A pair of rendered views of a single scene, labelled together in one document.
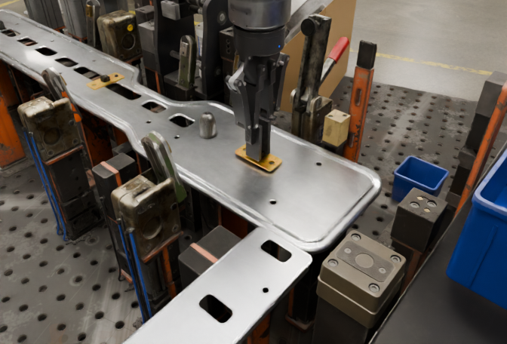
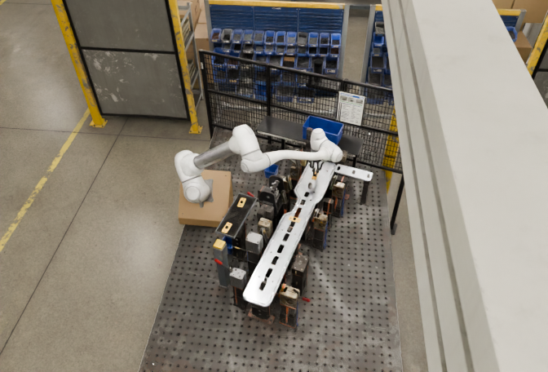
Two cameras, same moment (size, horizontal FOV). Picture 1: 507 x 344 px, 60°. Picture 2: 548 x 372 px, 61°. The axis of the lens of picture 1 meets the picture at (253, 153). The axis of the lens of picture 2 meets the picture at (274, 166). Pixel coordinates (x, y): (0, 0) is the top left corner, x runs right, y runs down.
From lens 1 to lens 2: 3.60 m
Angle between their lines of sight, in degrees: 77
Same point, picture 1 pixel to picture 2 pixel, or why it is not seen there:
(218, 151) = (315, 183)
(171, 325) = (359, 175)
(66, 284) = (338, 237)
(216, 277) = (348, 173)
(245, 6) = not seen: hidden behind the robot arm
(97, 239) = not seen: hidden behind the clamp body
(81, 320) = (345, 229)
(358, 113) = not seen: hidden behind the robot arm
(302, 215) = (328, 166)
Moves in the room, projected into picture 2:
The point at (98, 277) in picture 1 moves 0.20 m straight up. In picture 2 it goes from (333, 232) to (334, 215)
